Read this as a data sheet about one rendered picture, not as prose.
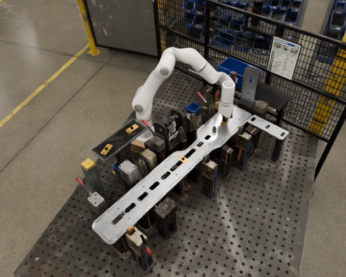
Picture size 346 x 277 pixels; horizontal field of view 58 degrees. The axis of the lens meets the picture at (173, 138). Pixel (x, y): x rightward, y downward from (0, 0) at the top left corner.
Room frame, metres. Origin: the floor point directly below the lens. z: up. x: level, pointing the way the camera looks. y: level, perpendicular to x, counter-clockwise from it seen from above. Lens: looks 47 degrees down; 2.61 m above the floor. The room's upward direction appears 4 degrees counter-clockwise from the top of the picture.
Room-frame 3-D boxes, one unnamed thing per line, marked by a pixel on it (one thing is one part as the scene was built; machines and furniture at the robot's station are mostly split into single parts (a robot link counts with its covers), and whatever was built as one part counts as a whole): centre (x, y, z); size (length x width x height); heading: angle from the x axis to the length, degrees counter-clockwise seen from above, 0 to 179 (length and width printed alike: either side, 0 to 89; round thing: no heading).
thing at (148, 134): (1.76, 0.22, 0.88); 0.19 x 0.19 x 0.18
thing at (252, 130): (1.54, -0.57, 0.84); 0.11 x 0.10 x 0.28; 45
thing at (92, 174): (1.19, 0.53, 0.92); 0.08 x 0.08 x 0.44; 45
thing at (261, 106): (1.72, -0.68, 0.88); 0.08 x 0.08 x 0.36; 45
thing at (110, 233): (1.28, -0.05, 1.00); 1.38 x 0.22 x 0.02; 135
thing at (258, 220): (1.54, -0.24, 0.68); 2.56 x 1.61 x 0.04; 154
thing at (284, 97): (2.07, -0.56, 1.02); 0.90 x 0.22 x 0.03; 45
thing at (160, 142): (1.41, 0.10, 0.89); 0.13 x 0.11 x 0.38; 45
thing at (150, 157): (1.29, 0.17, 0.89); 0.13 x 0.11 x 0.38; 45
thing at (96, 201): (1.00, 0.48, 0.88); 0.11 x 0.10 x 0.36; 45
